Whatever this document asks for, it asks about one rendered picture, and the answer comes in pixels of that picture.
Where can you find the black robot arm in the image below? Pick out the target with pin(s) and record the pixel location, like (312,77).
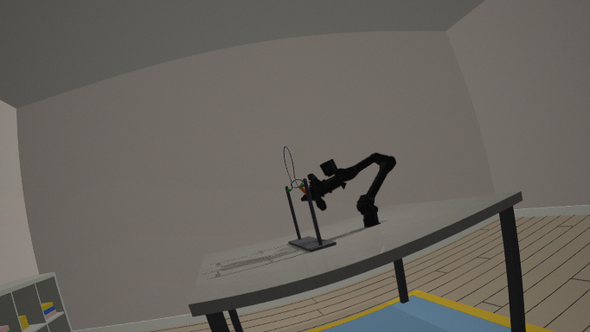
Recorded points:
(366,202)

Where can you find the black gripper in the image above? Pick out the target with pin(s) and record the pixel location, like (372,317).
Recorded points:
(318,198)

